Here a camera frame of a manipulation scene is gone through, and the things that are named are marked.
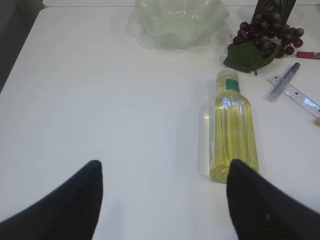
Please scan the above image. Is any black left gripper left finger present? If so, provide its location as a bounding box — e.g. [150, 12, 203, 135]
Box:
[0, 160, 103, 240]

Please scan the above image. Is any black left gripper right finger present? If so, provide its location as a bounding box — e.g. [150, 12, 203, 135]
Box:
[226, 159, 320, 240]

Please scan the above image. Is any yellow tea plastic bottle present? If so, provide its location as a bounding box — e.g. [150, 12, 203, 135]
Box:
[197, 68, 259, 184]

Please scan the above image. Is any clear plastic ruler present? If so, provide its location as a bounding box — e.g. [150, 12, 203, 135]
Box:
[267, 75, 320, 118]

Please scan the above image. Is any purple grape bunch with leaf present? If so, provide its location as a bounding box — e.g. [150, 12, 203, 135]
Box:
[223, 12, 305, 75]

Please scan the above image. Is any silver grey marker pen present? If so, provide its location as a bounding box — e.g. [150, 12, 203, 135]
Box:
[268, 62, 301, 102]

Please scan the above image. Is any red marker pen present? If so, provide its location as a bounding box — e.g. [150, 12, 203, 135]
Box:
[296, 51, 320, 60]

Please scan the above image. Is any black mesh pen holder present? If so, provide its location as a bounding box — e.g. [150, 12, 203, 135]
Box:
[251, 0, 296, 24]

